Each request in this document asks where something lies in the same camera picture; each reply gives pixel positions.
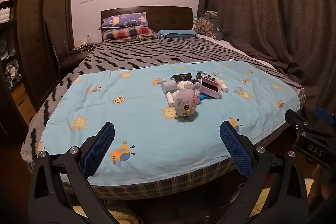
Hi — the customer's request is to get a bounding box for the black flat box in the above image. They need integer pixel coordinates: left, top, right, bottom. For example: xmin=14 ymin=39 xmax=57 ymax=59
xmin=171 ymin=74 xmax=194 ymax=82

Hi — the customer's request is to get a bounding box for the plain blue pillow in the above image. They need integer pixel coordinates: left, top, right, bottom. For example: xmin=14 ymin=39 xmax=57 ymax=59
xmin=157 ymin=29 xmax=198 ymax=38

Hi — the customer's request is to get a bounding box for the dark wooden wardrobe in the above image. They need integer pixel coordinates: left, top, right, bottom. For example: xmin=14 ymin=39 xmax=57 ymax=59
xmin=0 ymin=0 xmax=80 ymax=135

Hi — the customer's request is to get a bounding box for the dark wooden chair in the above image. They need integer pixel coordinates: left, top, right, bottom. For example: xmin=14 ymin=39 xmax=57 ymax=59
xmin=46 ymin=20 xmax=93 ymax=80

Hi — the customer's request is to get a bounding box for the patterned bag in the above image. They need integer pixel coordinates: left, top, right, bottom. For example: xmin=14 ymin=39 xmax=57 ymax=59
xmin=193 ymin=11 xmax=223 ymax=41

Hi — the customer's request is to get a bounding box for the grey curtain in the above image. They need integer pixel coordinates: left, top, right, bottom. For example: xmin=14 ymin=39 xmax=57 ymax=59
xmin=197 ymin=0 xmax=336 ymax=119

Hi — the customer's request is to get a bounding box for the light blue printed sheet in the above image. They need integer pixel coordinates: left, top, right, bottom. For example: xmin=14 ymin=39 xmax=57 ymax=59
xmin=37 ymin=59 xmax=301 ymax=186

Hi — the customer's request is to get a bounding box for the plaid-sided mattress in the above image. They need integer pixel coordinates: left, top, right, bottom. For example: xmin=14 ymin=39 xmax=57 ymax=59
xmin=59 ymin=90 xmax=307 ymax=201

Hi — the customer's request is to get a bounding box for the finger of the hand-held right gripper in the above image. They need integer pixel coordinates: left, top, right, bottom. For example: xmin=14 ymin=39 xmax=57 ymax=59
xmin=285 ymin=109 xmax=336 ymax=144
xmin=314 ymin=105 xmax=336 ymax=125

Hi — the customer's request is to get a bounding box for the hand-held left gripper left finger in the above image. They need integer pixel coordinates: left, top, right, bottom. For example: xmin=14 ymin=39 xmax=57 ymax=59
xmin=28 ymin=122 xmax=116 ymax=224

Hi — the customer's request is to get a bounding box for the grey zigzag blanket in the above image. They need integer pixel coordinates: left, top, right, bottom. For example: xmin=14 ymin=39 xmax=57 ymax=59
xmin=20 ymin=36 xmax=306 ymax=169

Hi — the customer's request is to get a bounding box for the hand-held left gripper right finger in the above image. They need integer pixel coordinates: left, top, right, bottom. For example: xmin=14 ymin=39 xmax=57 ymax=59
xmin=219 ymin=120 xmax=319 ymax=224

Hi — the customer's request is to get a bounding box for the grey plush toy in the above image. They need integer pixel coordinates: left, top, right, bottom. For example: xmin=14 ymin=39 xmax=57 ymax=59
xmin=174 ymin=82 xmax=202 ymax=123

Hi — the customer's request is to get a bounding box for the white paper roll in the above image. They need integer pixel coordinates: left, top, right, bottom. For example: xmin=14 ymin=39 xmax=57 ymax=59
xmin=161 ymin=80 xmax=177 ymax=94

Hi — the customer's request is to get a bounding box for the red blue plaid pillow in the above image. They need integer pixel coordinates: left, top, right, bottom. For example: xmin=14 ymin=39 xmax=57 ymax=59
xmin=101 ymin=27 xmax=158 ymax=41

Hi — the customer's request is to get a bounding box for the purple printed pillow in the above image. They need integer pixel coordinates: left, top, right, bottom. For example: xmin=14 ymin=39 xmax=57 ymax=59
xmin=98 ymin=12 xmax=148 ymax=30

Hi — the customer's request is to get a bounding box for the person's right hand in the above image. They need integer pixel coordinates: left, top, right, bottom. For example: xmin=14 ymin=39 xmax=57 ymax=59
xmin=311 ymin=164 xmax=336 ymax=203

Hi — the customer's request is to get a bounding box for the pink box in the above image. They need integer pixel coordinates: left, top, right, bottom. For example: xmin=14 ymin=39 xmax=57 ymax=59
xmin=199 ymin=77 xmax=223 ymax=99

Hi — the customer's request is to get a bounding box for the bedside clutter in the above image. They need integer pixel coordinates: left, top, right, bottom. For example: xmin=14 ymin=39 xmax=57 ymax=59
xmin=72 ymin=39 xmax=99 ymax=52

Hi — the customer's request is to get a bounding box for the dark wooden headboard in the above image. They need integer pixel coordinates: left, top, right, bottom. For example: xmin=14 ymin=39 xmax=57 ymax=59
xmin=101 ymin=6 xmax=194 ymax=42

